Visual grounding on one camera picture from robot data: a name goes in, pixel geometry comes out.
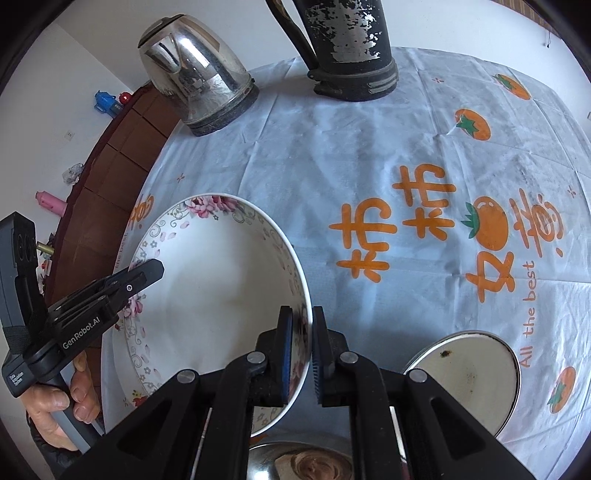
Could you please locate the blue thermos bottle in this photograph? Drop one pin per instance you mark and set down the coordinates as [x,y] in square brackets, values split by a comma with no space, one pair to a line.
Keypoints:
[107,104]

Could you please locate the small red object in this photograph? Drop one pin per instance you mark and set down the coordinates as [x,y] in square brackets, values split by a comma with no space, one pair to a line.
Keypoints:
[124,98]

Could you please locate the stainless steel bowl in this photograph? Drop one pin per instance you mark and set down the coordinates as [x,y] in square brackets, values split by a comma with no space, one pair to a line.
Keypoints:
[300,456]

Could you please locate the person left hand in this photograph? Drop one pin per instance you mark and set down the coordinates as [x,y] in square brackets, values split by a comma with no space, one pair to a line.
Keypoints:
[40,401]

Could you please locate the brown wooden sideboard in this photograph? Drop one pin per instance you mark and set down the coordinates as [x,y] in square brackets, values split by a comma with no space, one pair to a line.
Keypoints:
[105,197]

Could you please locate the crumpled plastic bag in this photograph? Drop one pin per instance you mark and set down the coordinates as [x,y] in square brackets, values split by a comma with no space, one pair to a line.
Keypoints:
[72,174]

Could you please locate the green gold can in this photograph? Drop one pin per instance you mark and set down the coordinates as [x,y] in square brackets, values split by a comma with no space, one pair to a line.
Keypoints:
[44,248]

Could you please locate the black thermos flask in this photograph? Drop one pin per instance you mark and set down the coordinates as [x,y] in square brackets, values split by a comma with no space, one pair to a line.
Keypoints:
[345,45]

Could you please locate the white plate red flowers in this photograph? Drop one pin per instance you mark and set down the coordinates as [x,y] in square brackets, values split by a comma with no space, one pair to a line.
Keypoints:
[129,364]

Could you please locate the white printed tablecloth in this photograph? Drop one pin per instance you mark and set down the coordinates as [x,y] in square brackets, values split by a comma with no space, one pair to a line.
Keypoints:
[461,201]

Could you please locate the white enamel bowl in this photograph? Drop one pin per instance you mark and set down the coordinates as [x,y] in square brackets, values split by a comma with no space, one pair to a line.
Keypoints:
[480,370]

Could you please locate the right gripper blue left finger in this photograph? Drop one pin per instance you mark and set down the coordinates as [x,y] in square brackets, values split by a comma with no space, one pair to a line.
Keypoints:
[273,385]

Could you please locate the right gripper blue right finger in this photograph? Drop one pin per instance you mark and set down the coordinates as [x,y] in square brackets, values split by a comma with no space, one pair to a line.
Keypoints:
[327,346]

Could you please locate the white bowl pink flowers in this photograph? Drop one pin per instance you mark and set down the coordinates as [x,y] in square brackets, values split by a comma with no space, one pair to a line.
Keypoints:
[228,268]

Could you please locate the pink thermos bottle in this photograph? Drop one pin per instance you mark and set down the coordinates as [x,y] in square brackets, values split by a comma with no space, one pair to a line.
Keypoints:
[51,203]

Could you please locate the stainless steel electric kettle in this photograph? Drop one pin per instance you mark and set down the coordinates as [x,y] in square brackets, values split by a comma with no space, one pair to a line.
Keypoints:
[196,71]

